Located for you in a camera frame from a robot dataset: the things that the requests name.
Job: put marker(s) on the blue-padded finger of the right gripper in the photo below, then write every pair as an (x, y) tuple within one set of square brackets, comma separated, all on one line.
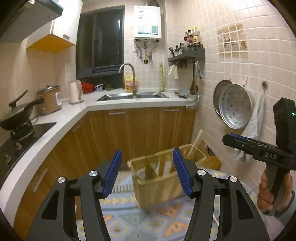
[(247, 145)]

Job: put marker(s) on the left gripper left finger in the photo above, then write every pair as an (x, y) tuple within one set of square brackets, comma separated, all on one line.
[(56, 217)]

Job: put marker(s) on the grey sleeve right forearm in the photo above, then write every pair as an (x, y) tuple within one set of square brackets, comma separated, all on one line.
[(285, 215)]

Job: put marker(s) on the wooden kitchen cabinets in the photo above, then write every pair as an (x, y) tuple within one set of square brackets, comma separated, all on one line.
[(95, 137)]

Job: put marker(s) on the person's right hand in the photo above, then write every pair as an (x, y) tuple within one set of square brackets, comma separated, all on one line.
[(265, 198)]

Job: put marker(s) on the grey hanging towel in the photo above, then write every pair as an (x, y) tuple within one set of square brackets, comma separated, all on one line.
[(252, 129)]

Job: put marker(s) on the perforated metal steamer tray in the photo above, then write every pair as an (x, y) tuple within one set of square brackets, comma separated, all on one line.
[(235, 106)]

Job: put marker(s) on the chopstick standing in basket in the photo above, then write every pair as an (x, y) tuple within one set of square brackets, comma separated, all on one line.
[(194, 143)]

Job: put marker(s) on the blue patterned rug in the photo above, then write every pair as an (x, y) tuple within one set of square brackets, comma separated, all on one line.
[(126, 221)]

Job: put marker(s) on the hanging metal ladle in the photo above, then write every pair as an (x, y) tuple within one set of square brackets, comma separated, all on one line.
[(192, 101)]

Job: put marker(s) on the black gas stove top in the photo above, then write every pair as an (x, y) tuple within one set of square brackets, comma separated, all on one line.
[(12, 152)]

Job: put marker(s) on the beige slotted utensil basket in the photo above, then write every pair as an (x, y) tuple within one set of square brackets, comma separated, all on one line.
[(154, 179)]

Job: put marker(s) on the stainless steel sink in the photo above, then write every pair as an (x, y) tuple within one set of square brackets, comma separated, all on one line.
[(122, 96)]

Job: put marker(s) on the white countertop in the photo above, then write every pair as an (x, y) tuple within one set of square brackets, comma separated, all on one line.
[(22, 173)]

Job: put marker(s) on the black wok with lid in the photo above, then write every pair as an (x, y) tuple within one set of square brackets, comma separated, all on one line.
[(19, 114)]

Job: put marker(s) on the green hanging brush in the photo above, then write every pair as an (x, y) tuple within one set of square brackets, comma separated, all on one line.
[(161, 78)]

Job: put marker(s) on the brown rice cooker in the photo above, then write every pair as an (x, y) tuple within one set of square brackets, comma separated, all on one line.
[(52, 99)]

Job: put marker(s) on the pink electric kettle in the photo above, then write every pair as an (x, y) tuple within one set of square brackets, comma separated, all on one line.
[(75, 91)]

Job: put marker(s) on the red basket on sill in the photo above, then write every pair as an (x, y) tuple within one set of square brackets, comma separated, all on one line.
[(87, 87)]

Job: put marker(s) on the yellow detergent bottle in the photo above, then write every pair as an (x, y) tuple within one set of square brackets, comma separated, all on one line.
[(129, 83)]

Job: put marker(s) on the white mug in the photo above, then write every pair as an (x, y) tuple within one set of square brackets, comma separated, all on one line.
[(99, 87)]

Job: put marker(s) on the white gas water heater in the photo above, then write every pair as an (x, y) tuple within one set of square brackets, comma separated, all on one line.
[(147, 23)]

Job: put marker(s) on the dark window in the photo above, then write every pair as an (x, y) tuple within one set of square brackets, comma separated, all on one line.
[(100, 39)]

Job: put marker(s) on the range hood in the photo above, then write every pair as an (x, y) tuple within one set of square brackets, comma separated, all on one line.
[(29, 18)]

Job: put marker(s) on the black wall spice shelf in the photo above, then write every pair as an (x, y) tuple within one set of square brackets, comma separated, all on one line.
[(188, 54)]

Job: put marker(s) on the white wall cabinet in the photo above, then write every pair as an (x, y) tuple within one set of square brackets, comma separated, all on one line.
[(59, 34)]

